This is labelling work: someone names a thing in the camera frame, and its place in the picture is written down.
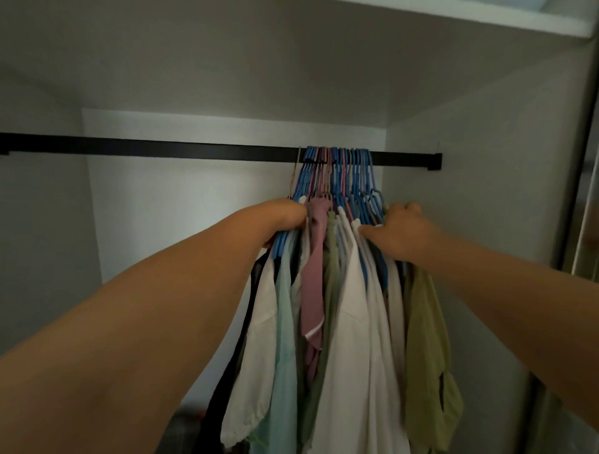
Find grey checked fabric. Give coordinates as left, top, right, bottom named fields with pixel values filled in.
left=157, top=407, right=209, bottom=454

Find person's left forearm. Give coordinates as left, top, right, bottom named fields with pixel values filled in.
left=0, top=203, right=272, bottom=454

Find person's left hand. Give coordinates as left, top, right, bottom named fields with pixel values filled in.
left=256, top=198, right=309, bottom=249

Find black clothes rail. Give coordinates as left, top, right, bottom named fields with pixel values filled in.
left=0, top=132, right=443, bottom=171

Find person's right forearm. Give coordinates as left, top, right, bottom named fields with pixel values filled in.
left=416, top=231, right=599, bottom=433

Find person's right hand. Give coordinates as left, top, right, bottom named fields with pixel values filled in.
left=358, top=201, right=441, bottom=265

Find clothes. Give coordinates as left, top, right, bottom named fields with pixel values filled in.
left=192, top=195, right=412, bottom=454

